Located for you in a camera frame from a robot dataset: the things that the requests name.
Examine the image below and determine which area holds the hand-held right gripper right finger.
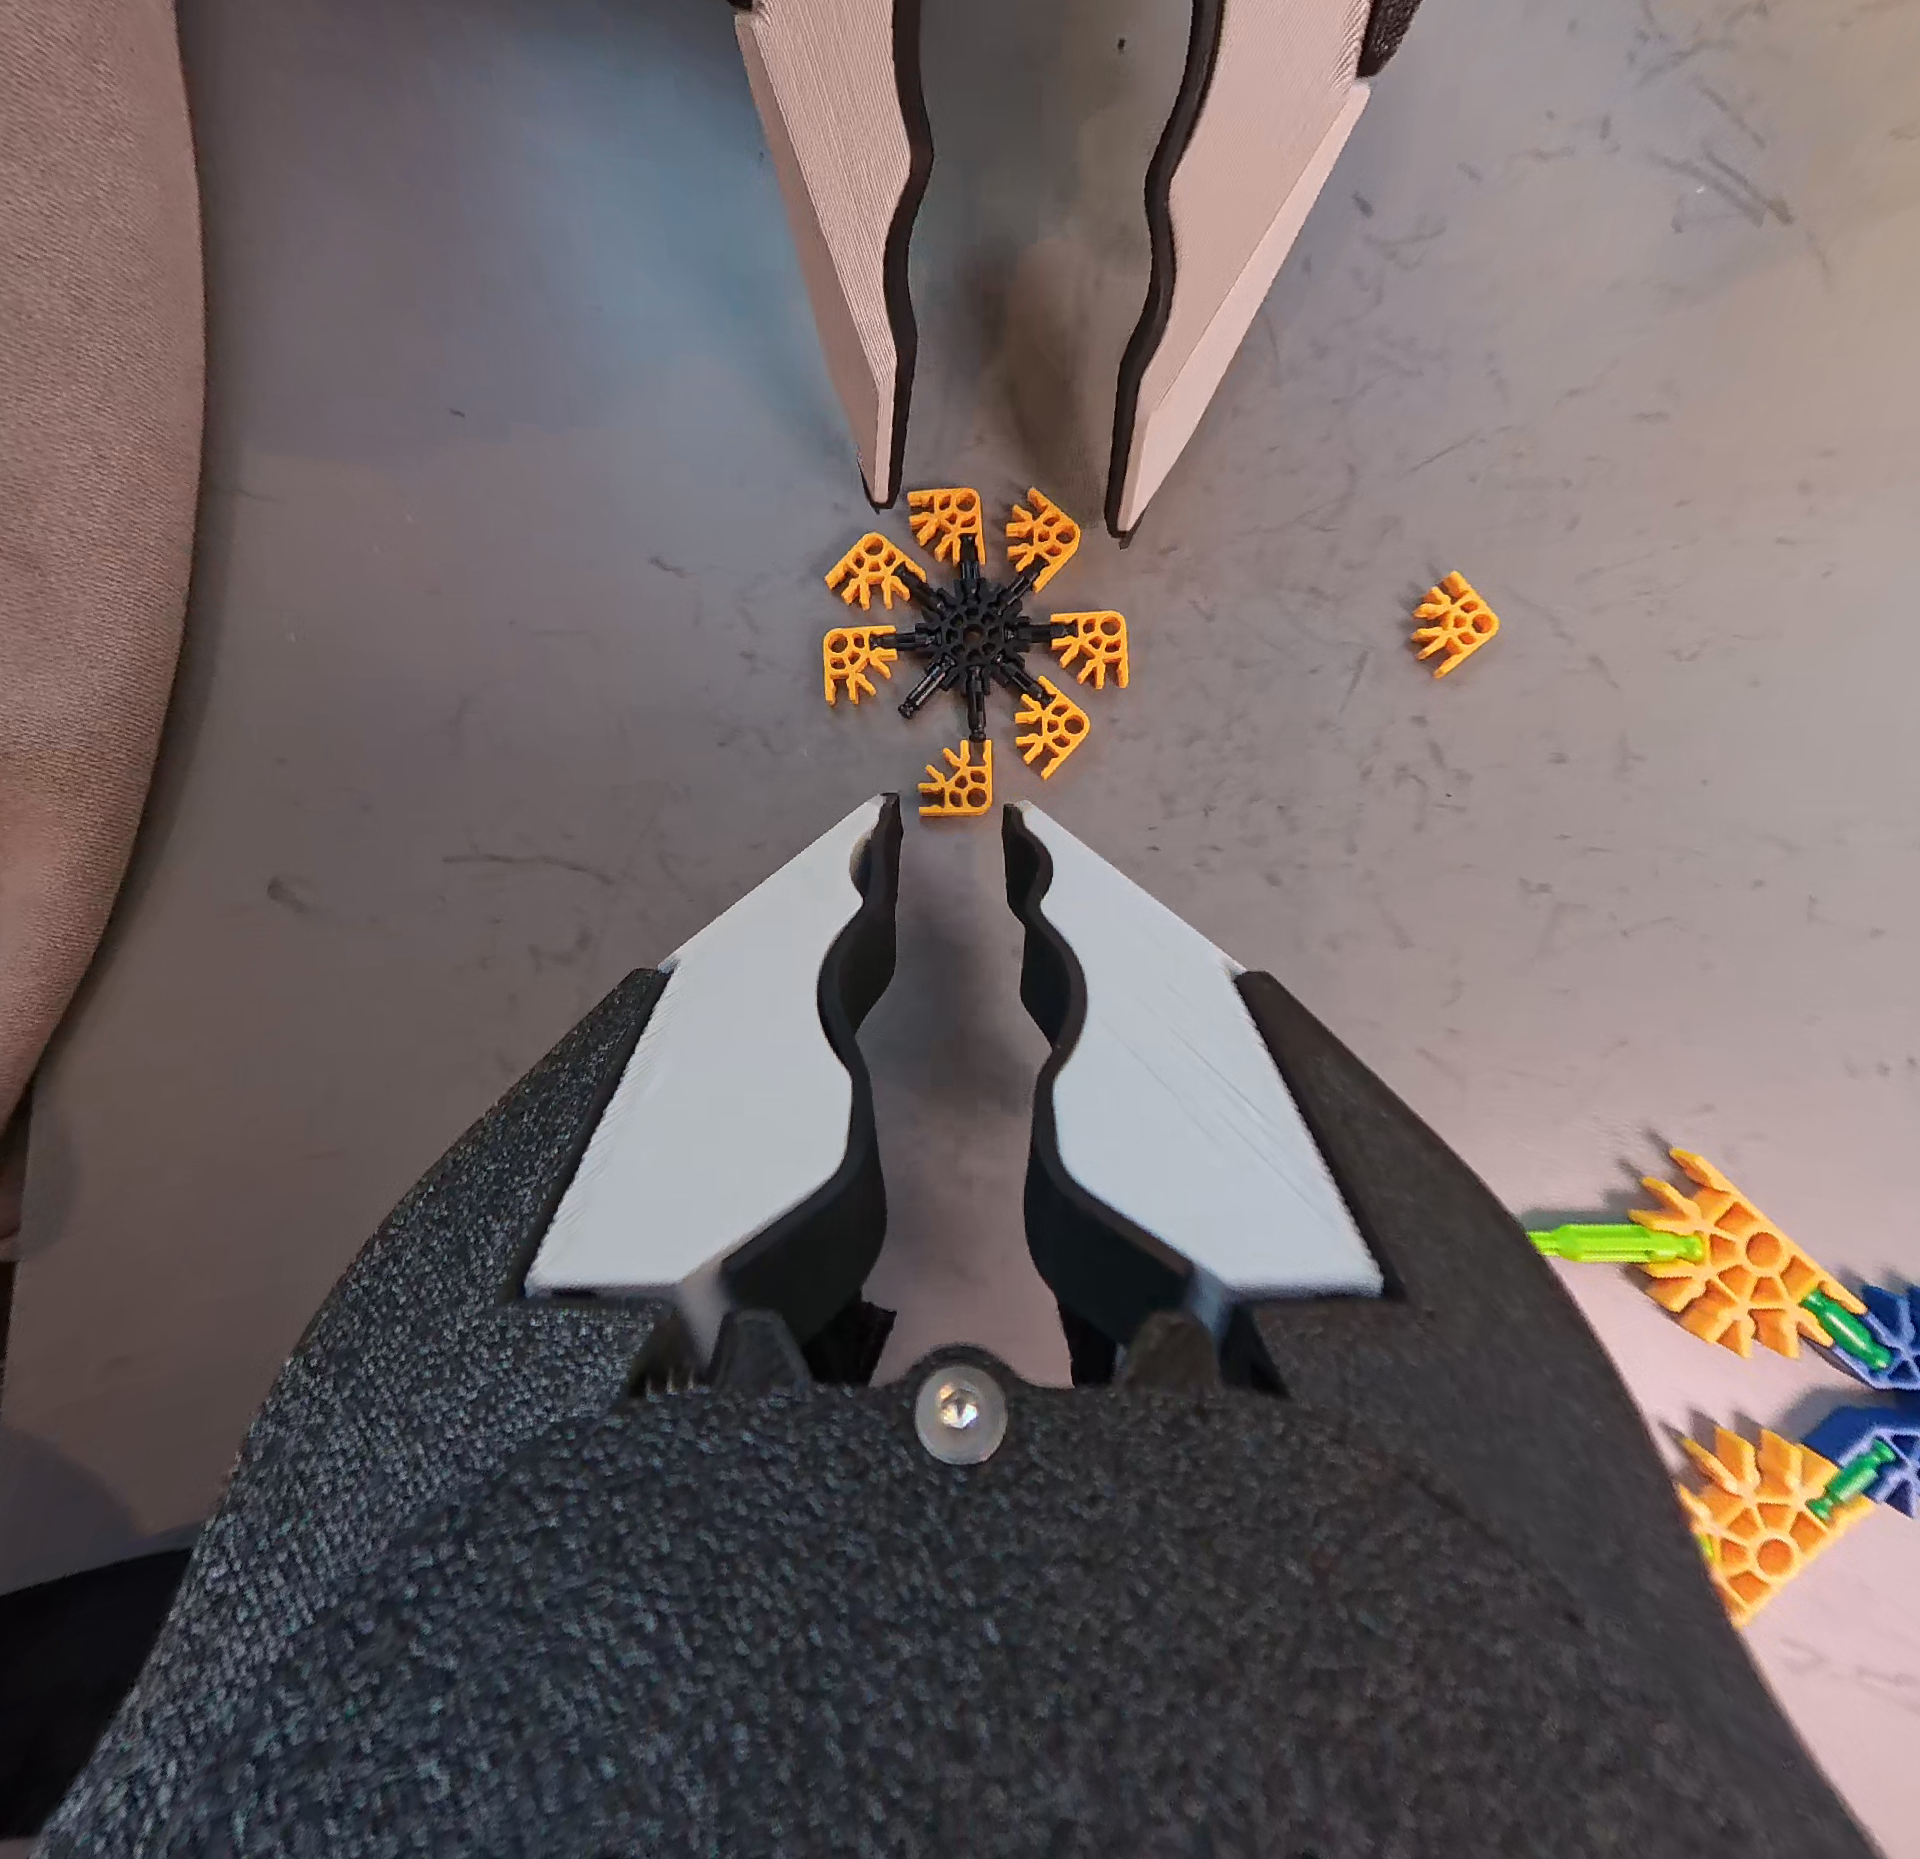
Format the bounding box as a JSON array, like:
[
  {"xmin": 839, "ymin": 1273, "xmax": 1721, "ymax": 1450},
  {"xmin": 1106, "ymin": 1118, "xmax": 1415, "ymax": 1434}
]
[{"xmin": 999, "ymin": 802, "xmax": 1389, "ymax": 1305}]

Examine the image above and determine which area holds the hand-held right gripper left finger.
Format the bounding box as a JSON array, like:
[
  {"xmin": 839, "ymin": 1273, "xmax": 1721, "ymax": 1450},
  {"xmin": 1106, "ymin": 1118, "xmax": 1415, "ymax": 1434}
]
[{"xmin": 521, "ymin": 794, "xmax": 907, "ymax": 1304}]

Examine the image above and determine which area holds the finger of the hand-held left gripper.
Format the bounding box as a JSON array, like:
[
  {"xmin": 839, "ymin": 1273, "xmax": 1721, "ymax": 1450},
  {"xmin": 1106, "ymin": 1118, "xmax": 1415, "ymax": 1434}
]
[
  {"xmin": 1101, "ymin": 0, "xmax": 1393, "ymax": 545},
  {"xmin": 732, "ymin": 0, "xmax": 939, "ymax": 513}
]

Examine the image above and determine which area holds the black snowflake connector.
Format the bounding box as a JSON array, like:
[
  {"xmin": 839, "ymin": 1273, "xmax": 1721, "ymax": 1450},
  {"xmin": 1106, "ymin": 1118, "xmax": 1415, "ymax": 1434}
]
[{"xmin": 898, "ymin": 539, "xmax": 1053, "ymax": 737}]

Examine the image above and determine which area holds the blue yellow green toy assembly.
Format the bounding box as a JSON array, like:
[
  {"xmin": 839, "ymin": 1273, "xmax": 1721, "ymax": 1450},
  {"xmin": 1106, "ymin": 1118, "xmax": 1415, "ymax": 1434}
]
[{"xmin": 1525, "ymin": 1151, "xmax": 1920, "ymax": 1628}]

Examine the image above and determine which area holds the beige sweatshirt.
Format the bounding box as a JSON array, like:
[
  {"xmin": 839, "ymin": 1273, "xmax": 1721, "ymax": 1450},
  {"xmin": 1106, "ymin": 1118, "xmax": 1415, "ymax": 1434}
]
[{"xmin": 0, "ymin": 0, "xmax": 207, "ymax": 1261}]

